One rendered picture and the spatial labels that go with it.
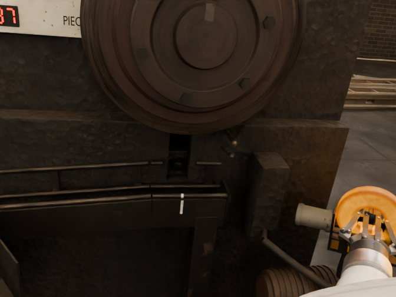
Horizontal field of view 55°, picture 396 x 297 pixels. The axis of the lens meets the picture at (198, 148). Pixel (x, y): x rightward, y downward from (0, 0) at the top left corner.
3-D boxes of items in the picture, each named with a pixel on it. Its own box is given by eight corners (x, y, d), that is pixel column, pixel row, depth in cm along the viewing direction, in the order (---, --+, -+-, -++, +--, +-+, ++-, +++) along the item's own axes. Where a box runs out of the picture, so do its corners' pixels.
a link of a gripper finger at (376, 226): (373, 240, 79) (380, 243, 79) (376, 213, 88) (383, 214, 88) (368, 254, 81) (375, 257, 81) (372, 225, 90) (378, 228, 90)
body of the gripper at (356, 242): (340, 270, 79) (345, 244, 86) (384, 286, 76) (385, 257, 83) (350, 243, 75) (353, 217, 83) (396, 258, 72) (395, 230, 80)
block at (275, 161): (237, 220, 114) (250, 148, 104) (262, 220, 115) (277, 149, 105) (247, 243, 104) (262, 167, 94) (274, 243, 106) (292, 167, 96)
